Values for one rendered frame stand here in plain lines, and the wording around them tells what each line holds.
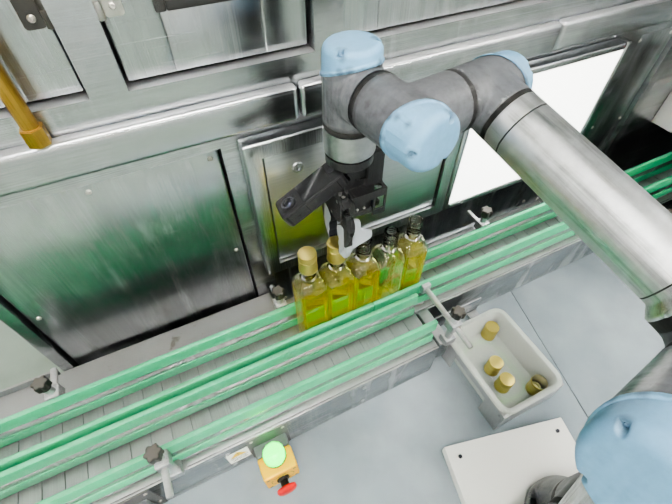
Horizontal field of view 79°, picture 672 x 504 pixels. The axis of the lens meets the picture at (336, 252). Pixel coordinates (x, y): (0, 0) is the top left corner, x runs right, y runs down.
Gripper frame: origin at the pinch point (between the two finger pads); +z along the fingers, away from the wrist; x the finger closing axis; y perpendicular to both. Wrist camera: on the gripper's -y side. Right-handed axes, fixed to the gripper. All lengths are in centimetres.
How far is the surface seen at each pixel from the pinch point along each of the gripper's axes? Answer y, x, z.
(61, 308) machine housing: -50, 16, 9
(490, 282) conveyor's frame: 41, -6, 29
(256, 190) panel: -10.0, 11.8, -7.6
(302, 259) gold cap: -7.0, -1.0, -0.9
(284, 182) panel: -4.5, 12.4, -6.9
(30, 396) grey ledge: -64, 12, 27
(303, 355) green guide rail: -10.6, -6.1, 23.5
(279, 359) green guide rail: -15.7, -6.4, 20.0
